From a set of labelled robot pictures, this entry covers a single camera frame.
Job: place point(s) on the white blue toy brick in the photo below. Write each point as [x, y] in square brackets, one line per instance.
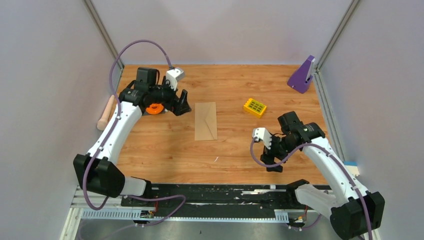
[352, 168]

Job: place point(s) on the orange toy track loop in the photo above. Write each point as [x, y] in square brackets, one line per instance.
[156, 105]

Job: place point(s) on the slotted cable duct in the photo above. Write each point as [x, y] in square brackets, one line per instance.
[136, 215]

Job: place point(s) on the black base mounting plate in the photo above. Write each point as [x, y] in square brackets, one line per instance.
[220, 200]

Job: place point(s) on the yellow toy window brick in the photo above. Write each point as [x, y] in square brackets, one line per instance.
[254, 108]

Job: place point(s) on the wooden rolling pin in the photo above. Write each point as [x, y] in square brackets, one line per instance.
[104, 119]

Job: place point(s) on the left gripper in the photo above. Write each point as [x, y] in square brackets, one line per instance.
[178, 107]

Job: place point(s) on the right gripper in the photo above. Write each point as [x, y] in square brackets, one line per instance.
[268, 155]

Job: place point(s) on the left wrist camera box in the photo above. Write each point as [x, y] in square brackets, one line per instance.
[173, 76]

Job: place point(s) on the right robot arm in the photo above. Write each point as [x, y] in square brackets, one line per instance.
[352, 209]

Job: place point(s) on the brown paper envelope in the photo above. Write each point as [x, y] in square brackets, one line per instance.
[205, 121]

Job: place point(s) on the purple plastic stand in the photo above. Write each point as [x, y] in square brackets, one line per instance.
[301, 79]

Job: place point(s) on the grey toy base plate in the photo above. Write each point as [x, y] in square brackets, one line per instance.
[154, 111]

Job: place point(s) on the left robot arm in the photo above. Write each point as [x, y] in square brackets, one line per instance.
[96, 170]

